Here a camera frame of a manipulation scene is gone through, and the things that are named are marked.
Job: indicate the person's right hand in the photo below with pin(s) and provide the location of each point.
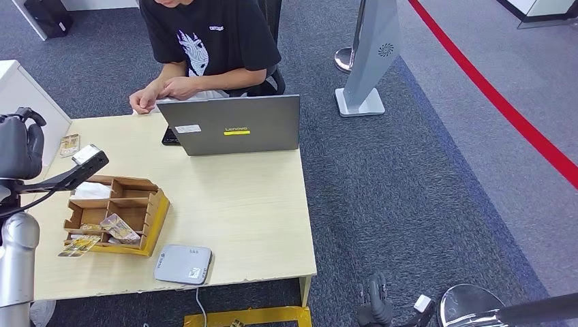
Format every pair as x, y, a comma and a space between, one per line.
144, 100

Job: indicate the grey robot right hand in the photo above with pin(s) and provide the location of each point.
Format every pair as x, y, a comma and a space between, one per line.
377, 307

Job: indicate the person's left hand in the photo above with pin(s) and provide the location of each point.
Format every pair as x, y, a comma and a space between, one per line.
180, 88

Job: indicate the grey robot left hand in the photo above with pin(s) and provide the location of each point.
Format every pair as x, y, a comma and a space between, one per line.
18, 149

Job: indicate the wooden compartment organizer box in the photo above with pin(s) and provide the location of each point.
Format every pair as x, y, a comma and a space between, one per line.
135, 203

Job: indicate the gold patterned key card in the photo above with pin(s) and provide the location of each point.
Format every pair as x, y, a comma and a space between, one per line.
119, 228
80, 246
91, 227
70, 145

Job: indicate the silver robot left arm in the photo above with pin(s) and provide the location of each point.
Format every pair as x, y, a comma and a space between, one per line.
18, 271

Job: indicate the person's left forearm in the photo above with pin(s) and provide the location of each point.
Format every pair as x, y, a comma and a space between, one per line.
232, 80

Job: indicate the person's right forearm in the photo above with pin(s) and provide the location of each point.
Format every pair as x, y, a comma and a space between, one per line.
169, 76

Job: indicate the person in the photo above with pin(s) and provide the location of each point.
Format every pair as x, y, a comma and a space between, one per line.
226, 38

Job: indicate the grey card reader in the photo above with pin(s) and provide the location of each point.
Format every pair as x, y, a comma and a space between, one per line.
182, 264

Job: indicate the white cabinet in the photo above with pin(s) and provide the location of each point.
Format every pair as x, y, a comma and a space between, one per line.
22, 90

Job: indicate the white desk leg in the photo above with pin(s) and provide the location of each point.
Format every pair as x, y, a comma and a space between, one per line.
306, 291

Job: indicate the grey laptop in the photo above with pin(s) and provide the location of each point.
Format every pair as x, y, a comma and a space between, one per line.
253, 122

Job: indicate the black office chair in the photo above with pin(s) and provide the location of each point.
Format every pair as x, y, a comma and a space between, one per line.
275, 85

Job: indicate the white furniture panel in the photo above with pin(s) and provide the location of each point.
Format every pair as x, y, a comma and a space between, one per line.
90, 4

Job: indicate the yellow floor tape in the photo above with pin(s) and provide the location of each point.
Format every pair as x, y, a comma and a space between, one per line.
262, 315

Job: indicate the black bag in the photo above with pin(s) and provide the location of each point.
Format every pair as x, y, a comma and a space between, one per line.
49, 18

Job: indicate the small gold floor scrap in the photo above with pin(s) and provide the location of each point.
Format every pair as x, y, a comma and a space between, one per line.
235, 323

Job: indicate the grey shoe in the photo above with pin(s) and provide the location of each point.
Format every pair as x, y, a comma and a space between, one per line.
46, 313

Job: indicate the grey kiosk stand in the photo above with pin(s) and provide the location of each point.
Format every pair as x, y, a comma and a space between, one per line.
370, 58

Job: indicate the red floor tape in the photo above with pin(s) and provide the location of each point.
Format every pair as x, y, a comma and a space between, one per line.
496, 101

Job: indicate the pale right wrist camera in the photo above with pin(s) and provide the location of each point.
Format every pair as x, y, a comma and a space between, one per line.
422, 304

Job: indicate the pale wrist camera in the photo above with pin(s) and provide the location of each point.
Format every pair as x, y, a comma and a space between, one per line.
86, 154
422, 304

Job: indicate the black left camera bracket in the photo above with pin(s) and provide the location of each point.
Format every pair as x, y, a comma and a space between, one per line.
72, 178

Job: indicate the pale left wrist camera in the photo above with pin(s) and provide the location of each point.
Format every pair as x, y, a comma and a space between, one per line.
86, 154

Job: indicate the white furniture post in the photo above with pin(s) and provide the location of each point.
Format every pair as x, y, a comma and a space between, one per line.
30, 20

